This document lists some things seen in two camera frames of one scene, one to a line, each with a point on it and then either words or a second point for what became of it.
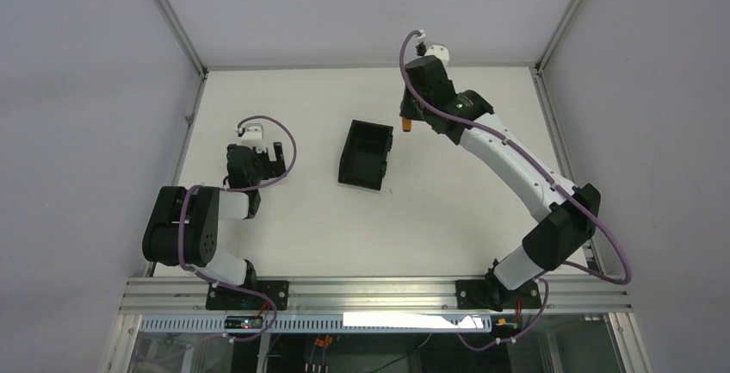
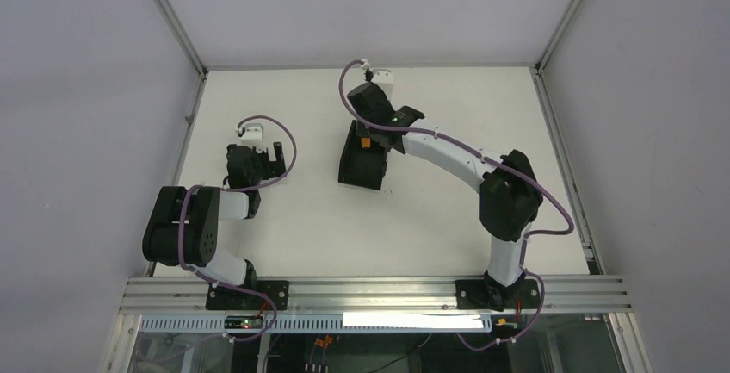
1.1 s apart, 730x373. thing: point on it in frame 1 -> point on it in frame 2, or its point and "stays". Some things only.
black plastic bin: [365, 154] stays
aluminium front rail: [373, 296] stays
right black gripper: [411, 108] -> [361, 162]
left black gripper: [269, 164] stays
